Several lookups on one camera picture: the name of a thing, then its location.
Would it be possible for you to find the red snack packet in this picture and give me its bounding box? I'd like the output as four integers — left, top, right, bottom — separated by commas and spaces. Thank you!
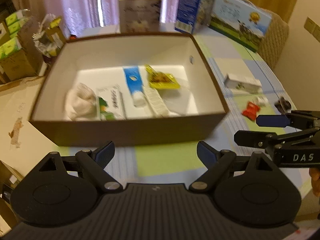
241, 101, 260, 121

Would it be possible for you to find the long white ointment box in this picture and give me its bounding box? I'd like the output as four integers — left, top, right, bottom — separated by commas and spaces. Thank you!
224, 73, 262, 93

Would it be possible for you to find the blue white cream tube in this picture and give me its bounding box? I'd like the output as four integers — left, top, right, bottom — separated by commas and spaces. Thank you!
124, 66, 146, 107

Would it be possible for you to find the yellow snack pouch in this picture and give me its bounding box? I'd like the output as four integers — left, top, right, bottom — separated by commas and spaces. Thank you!
145, 64, 180, 90

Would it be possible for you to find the right hand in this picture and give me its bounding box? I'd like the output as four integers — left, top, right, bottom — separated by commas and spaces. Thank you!
309, 167, 320, 197

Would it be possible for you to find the green white medicine box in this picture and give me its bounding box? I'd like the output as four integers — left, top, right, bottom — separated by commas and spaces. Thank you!
96, 85, 126, 121

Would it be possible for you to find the white rolled cloth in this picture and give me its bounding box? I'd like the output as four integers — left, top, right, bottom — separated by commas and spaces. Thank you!
65, 83, 97, 121

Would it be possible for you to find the clear plastic tray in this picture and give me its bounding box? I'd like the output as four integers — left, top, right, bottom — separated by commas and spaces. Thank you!
159, 78, 191, 115

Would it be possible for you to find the beige embroidered cover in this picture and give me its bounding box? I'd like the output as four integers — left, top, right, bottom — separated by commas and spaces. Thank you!
1, 77, 59, 176

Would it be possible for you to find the brown cardboard storage box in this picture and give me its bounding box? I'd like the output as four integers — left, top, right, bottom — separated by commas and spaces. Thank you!
29, 33, 229, 146

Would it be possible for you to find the green white milk box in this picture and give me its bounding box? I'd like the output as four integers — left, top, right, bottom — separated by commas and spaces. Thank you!
209, 0, 272, 52

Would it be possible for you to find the open cardboard box clutter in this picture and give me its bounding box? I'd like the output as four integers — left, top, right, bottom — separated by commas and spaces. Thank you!
33, 14, 67, 58

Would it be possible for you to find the cardboard box with tissues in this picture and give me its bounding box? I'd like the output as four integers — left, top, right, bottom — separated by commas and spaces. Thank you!
1, 9, 43, 81

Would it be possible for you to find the blue milk carton box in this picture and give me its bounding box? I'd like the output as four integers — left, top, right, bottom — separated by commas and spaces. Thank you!
175, 0, 214, 34

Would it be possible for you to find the white humidifier box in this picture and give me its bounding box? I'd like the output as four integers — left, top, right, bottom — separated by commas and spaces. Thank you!
118, 0, 162, 33

